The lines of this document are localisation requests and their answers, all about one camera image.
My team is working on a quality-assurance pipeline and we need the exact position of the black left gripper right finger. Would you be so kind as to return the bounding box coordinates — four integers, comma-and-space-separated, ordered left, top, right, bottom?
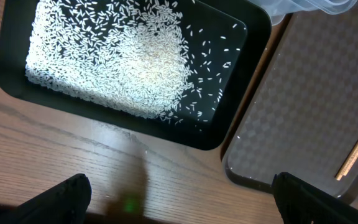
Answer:
272, 172, 358, 224

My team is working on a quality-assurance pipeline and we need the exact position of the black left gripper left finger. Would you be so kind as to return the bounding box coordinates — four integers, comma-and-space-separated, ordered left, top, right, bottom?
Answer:
0, 174, 92, 224

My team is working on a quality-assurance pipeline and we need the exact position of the dark brown serving tray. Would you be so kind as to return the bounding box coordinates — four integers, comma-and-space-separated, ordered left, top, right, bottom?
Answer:
223, 2, 358, 203

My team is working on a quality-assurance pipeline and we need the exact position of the white rice pile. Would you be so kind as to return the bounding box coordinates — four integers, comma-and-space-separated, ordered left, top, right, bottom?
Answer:
25, 0, 246, 126

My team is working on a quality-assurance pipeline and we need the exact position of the black rectangular tray bin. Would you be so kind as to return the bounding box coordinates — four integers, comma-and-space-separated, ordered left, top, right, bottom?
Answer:
0, 0, 272, 150

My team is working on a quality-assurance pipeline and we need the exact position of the clear plastic bin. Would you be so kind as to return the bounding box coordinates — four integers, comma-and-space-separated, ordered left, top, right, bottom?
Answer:
249, 0, 357, 26

